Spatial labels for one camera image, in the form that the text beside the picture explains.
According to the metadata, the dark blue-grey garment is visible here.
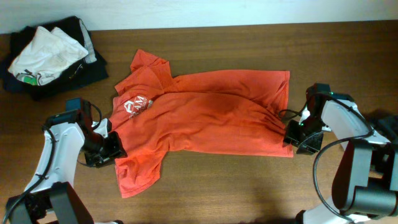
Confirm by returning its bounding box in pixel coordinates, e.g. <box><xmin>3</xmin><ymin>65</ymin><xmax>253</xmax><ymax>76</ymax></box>
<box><xmin>368</xmin><ymin>114</ymin><xmax>398</xmax><ymax>175</ymax></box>

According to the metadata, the orange t-shirt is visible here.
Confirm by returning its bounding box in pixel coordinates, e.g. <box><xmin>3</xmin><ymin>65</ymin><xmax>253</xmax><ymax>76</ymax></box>
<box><xmin>110</xmin><ymin>50</ymin><xmax>293</xmax><ymax>198</ymax></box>

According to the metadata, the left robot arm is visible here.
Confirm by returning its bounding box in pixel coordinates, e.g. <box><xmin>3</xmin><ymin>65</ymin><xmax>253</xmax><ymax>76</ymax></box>
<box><xmin>3</xmin><ymin>98</ymin><xmax>127</xmax><ymax>223</ymax></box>

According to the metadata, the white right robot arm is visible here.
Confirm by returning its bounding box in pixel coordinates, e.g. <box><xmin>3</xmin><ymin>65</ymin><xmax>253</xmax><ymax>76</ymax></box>
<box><xmin>284</xmin><ymin>83</ymin><xmax>397</xmax><ymax>223</ymax></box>

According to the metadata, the black folded clothes pile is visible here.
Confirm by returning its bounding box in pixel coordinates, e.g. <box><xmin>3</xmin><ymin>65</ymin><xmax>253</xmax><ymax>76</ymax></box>
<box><xmin>1</xmin><ymin>16</ymin><xmax>108</xmax><ymax>101</ymax></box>

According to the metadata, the white folded t-shirt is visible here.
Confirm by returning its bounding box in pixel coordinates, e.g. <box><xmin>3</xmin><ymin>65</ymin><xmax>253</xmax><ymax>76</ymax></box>
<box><xmin>8</xmin><ymin>26</ymin><xmax>88</xmax><ymax>86</ymax></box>

